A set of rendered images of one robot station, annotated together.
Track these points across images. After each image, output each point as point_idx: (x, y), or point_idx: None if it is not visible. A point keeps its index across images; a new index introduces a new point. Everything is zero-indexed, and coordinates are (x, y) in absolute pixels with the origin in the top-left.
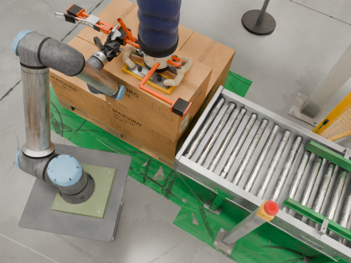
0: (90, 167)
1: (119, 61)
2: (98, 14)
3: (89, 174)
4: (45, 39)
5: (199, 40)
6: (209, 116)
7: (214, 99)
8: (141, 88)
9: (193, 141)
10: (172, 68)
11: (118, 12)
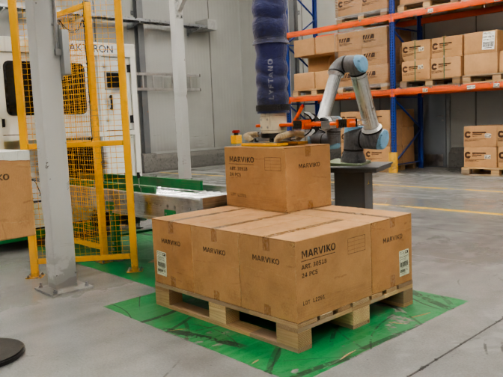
0: (343, 163)
1: (308, 144)
2: (334, 231)
3: (343, 158)
4: (346, 55)
5: (191, 221)
6: None
7: (217, 195)
8: None
9: None
10: None
11: (299, 232)
